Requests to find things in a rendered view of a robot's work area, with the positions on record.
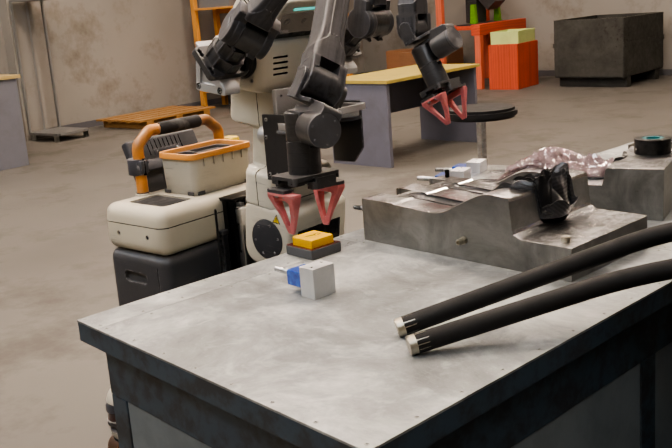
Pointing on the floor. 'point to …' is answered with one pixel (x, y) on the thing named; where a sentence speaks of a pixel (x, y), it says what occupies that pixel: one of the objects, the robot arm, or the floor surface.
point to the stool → (481, 112)
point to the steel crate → (608, 49)
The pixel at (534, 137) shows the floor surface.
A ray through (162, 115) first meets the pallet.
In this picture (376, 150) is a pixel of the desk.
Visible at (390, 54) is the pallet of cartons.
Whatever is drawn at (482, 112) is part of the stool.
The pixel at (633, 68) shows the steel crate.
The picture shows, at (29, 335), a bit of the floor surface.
